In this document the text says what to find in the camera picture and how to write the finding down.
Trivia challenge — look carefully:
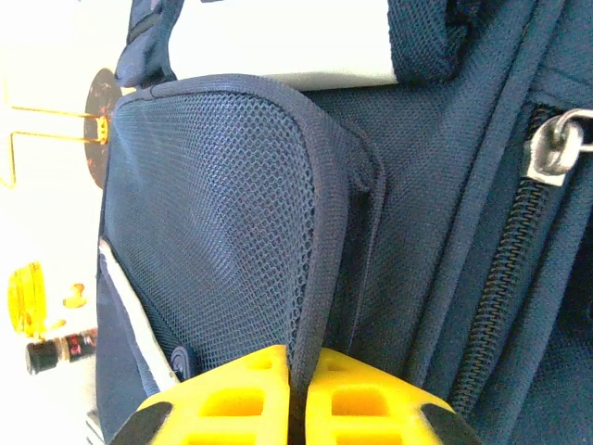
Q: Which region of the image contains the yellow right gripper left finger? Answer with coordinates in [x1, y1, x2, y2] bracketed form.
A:
[108, 345, 293, 445]

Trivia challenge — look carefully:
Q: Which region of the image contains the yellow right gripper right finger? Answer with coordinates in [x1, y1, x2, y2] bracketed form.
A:
[303, 348, 483, 445]

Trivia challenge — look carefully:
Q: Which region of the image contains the navy blue student backpack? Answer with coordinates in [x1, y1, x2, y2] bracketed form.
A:
[85, 0, 593, 445]

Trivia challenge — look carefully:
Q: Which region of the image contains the small bottle with black cap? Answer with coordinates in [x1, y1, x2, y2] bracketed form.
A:
[25, 326, 99, 376]

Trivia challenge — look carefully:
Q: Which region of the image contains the white duck print box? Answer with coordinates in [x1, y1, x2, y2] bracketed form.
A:
[44, 280, 92, 333]

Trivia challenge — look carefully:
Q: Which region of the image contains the orange plastic cup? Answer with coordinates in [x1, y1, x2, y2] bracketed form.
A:
[6, 261, 48, 339]

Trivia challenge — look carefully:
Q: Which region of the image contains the gold wire glass rack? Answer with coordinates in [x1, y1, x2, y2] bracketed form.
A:
[0, 68, 125, 191]

